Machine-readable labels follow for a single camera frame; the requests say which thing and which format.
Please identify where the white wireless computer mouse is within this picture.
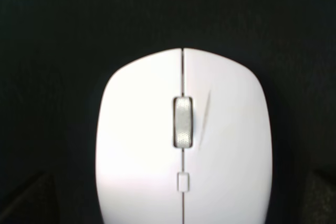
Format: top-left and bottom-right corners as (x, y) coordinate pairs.
(96, 48), (272, 223)

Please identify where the black rectangular mouse pad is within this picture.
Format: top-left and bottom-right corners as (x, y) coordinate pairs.
(1, 0), (335, 223)

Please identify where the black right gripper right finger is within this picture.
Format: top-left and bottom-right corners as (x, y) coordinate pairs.
(301, 170), (335, 224)

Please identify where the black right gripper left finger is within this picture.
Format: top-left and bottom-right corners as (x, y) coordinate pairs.
(1, 173), (57, 223)

